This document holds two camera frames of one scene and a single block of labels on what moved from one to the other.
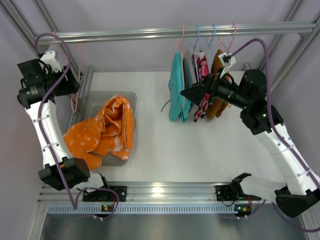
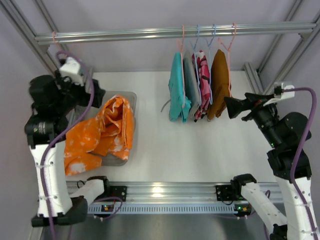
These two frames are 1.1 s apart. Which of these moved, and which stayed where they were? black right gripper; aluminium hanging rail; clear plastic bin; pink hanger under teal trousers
Moved: black right gripper
Stayed: aluminium hanging rail; clear plastic bin; pink hanger under teal trousers
